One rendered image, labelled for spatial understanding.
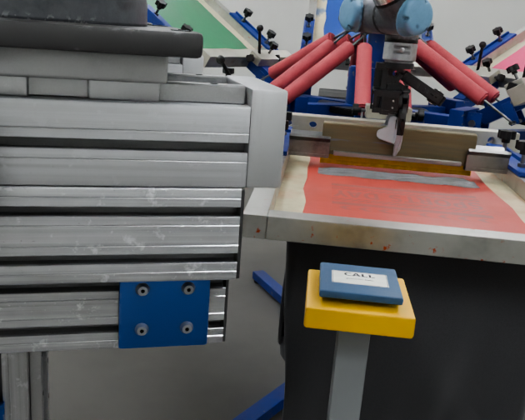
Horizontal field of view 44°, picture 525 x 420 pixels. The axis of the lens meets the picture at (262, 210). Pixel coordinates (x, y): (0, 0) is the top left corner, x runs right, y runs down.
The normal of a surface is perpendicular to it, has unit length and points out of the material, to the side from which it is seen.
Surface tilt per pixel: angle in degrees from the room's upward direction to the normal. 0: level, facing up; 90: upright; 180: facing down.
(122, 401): 0
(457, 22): 90
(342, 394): 90
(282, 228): 90
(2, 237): 90
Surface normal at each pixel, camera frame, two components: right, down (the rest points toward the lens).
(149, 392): 0.07, -0.96
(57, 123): 0.24, 0.29
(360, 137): -0.10, 0.26
